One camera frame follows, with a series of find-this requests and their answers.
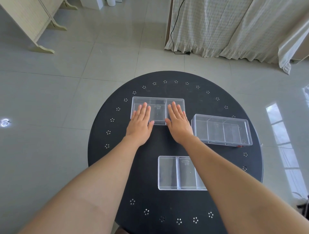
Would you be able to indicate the person's left hand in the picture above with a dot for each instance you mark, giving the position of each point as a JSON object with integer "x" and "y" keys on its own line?
{"x": 138, "y": 129}

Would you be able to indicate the person's right hand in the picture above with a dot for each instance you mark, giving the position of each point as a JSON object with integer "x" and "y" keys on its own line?
{"x": 180, "y": 127}

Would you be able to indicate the person's right little finger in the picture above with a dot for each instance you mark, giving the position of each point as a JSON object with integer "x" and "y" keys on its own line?
{"x": 185, "y": 117}

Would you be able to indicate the person's left little finger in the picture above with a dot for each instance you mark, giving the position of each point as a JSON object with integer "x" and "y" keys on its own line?
{"x": 134, "y": 116}

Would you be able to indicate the person's right thumb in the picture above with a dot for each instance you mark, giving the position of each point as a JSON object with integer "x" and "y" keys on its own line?
{"x": 168, "y": 123}

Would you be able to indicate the person's left thumb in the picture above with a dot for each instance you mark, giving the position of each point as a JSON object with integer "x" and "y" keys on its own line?
{"x": 151, "y": 125}

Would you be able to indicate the person's left middle finger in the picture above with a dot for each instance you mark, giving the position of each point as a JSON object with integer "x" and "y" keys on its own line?
{"x": 144, "y": 110}

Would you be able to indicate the person's right middle finger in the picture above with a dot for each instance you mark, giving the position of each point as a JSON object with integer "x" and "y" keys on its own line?
{"x": 175, "y": 109}

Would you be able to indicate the person's left forearm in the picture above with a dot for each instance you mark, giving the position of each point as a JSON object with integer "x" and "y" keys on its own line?
{"x": 96, "y": 188}

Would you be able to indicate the person's right forearm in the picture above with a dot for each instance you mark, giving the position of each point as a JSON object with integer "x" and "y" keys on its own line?
{"x": 236, "y": 192}

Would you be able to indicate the clear plastic compartment box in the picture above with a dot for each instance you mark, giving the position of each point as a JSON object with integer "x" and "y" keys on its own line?
{"x": 173, "y": 173}
{"x": 222, "y": 130}
{"x": 158, "y": 108}

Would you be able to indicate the white patterned curtain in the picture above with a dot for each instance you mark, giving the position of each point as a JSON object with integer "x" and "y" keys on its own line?
{"x": 217, "y": 26}

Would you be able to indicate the white round bin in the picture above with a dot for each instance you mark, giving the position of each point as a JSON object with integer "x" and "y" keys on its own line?
{"x": 110, "y": 2}

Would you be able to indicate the white cabinet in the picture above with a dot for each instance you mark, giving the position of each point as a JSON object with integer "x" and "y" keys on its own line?
{"x": 90, "y": 3}

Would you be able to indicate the plain white curtain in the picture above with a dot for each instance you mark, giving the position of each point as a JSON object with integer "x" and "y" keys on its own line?
{"x": 293, "y": 45}

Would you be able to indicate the cream wooden folding screen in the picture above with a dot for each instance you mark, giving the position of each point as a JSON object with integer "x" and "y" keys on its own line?
{"x": 31, "y": 16}

